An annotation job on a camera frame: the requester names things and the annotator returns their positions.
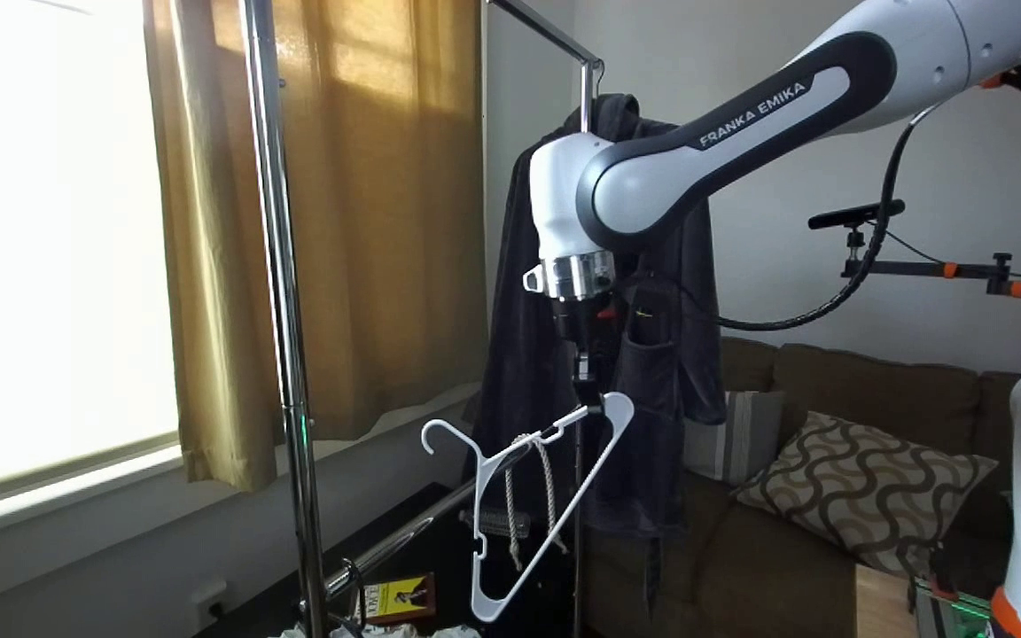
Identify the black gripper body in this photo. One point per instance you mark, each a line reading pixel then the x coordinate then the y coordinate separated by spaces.
pixel 597 323

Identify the white plastic coat hanger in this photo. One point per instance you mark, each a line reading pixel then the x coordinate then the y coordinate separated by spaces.
pixel 498 473

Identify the green metal frame object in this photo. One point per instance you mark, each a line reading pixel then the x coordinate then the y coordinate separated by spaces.
pixel 947 611

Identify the wave patterned cushion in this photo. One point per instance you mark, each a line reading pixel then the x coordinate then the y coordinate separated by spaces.
pixel 866 490

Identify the grey white box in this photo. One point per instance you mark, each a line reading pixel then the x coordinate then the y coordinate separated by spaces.
pixel 745 429

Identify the yellow black cardboard box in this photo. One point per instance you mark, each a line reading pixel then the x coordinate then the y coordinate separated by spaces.
pixel 398 597

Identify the mustard yellow curtain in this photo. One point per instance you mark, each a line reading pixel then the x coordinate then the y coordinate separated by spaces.
pixel 370 213

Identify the black bar camera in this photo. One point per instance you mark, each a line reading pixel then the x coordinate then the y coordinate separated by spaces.
pixel 857 213

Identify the dark grey bathrobe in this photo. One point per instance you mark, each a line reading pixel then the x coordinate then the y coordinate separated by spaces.
pixel 654 402

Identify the white crumpled cloth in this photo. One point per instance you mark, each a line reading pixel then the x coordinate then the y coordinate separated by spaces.
pixel 398 628

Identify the white wall outlet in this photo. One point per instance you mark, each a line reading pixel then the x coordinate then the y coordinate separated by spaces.
pixel 212 602

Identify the olive green sofa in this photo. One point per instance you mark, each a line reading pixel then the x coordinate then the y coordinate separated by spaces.
pixel 769 569

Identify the chrome metal clothes rack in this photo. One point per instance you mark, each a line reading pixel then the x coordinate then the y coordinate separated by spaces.
pixel 292 355

